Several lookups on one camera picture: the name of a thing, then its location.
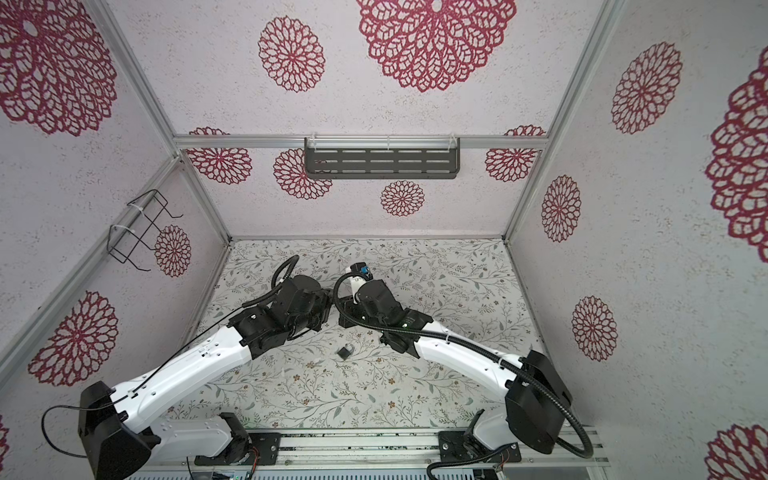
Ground grey padlock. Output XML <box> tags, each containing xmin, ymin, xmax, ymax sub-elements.
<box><xmin>336</xmin><ymin>345</ymin><xmax>354</xmax><ymax>361</ymax></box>

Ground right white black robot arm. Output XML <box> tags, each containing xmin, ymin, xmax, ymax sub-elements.
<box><xmin>332</xmin><ymin>273</ymin><xmax>594</xmax><ymax>459</ymax></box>

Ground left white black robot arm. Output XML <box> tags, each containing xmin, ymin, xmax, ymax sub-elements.
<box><xmin>73</xmin><ymin>275</ymin><xmax>333</xmax><ymax>479</ymax></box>

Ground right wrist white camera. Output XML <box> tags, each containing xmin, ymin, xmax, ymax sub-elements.
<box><xmin>346</xmin><ymin>262</ymin><xmax>374</xmax><ymax>297</ymax></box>

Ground grey slotted wall shelf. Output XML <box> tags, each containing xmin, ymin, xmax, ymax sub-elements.
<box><xmin>304</xmin><ymin>137</ymin><xmax>461</xmax><ymax>180</ymax></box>

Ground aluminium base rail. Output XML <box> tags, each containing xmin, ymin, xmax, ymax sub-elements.
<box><xmin>130</xmin><ymin>427</ymin><xmax>610</xmax><ymax>479</ymax></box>

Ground black wire wall rack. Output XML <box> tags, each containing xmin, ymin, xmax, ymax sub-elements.
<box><xmin>106</xmin><ymin>189</ymin><xmax>183</xmax><ymax>272</ymax></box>

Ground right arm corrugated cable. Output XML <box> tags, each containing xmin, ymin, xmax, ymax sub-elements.
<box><xmin>332</xmin><ymin>272</ymin><xmax>595</xmax><ymax>460</ymax></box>

